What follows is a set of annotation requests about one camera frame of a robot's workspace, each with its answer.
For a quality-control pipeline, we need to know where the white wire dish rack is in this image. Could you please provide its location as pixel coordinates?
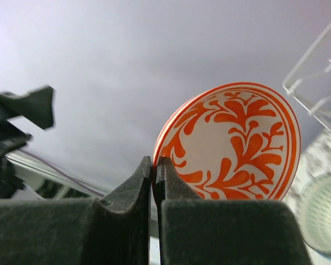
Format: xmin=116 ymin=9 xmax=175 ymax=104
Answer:
xmin=282 ymin=21 xmax=331 ymax=133

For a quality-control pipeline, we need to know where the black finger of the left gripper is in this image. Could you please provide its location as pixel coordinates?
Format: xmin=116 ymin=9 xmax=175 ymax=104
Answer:
xmin=0 ymin=85 xmax=55 ymax=130

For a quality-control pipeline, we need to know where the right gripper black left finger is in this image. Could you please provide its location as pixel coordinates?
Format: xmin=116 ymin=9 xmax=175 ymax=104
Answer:
xmin=0 ymin=156 xmax=151 ymax=264

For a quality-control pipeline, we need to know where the orange floral bowl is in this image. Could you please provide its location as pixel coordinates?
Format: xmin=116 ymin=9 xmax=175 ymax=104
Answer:
xmin=152 ymin=82 xmax=301 ymax=200

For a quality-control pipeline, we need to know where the green patterned bowl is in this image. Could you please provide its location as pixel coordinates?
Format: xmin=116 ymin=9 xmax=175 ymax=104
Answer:
xmin=296 ymin=173 xmax=331 ymax=256

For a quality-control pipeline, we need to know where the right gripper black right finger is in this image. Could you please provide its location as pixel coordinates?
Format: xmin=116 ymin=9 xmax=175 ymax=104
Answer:
xmin=156 ymin=157 xmax=311 ymax=264

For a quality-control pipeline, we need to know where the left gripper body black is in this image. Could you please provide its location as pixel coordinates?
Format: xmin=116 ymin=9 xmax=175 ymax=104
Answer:
xmin=0 ymin=102 xmax=31 ymax=199

